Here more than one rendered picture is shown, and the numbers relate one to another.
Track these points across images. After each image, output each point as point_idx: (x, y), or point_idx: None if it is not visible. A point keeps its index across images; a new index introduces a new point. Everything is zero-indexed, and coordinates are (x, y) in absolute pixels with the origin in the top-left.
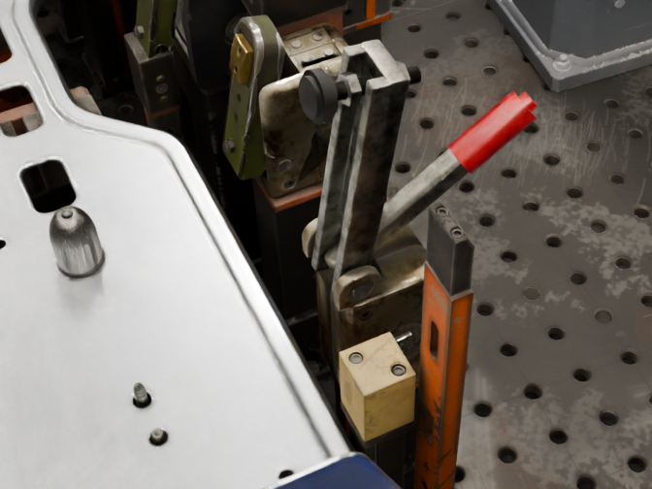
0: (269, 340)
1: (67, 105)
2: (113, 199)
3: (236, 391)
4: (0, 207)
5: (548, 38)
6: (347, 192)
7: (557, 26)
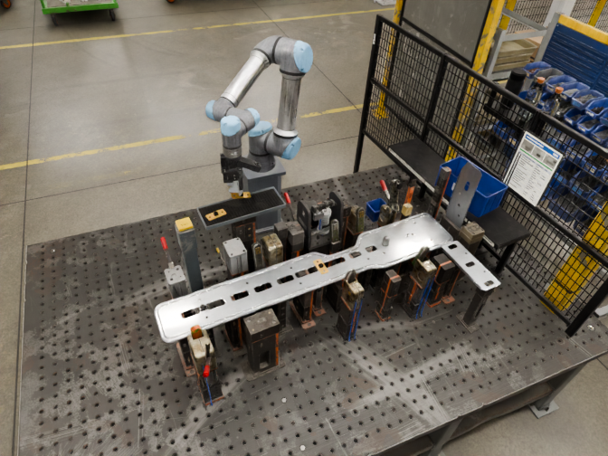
0: (395, 223)
1: (354, 247)
2: (373, 241)
3: (403, 227)
4: (376, 253)
5: (277, 223)
6: (397, 195)
7: (278, 219)
